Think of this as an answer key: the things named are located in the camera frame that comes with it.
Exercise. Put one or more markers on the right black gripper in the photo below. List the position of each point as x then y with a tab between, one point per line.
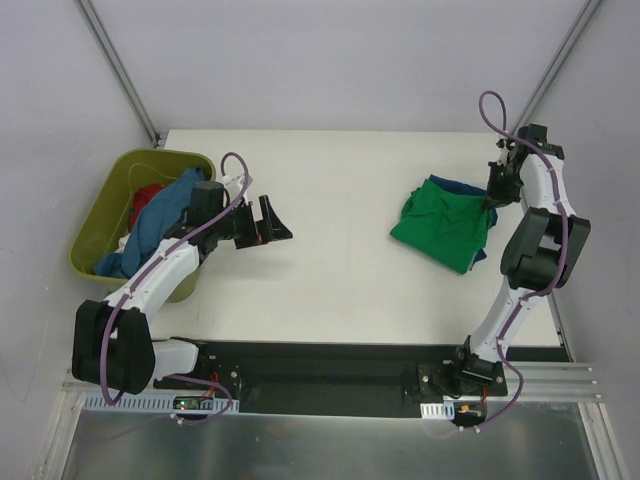
501	186

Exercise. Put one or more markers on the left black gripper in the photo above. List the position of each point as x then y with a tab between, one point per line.
251	225

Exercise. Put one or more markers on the green t shirt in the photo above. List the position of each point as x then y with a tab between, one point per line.
448	228

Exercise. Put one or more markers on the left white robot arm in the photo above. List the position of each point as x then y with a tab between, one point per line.
113	347

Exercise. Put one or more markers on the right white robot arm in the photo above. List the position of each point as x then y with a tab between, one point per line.
539	257

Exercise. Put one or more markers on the folded navy printed t shirt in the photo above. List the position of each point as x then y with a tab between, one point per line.
460	188

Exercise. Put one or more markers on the teal blue t shirt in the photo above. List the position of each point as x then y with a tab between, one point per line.
162	212

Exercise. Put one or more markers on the red t shirt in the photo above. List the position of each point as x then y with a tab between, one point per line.
140	199

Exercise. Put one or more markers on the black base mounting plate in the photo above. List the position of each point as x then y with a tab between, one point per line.
356	380

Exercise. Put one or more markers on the white garment in bin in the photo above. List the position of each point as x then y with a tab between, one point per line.
122	242

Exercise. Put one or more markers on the olive green plastic bin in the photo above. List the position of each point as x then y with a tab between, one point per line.
108	218

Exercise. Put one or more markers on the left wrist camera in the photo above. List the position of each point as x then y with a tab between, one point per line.
237	185

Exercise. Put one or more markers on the aluminium extrusion rail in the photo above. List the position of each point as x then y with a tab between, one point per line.
549	382

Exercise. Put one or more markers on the right slotted cable duct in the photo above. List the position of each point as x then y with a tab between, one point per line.
438	411

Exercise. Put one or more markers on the slotted cable duct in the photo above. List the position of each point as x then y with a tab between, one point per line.
161	403
438	411

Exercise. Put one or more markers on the right frame post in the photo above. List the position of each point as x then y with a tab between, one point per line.
567	47

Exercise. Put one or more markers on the frame post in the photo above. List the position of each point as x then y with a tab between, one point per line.
567	47
109	51

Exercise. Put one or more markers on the left slotted cable duct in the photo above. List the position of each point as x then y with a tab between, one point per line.
161	403

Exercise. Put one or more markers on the left frame post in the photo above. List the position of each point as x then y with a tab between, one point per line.
109	51

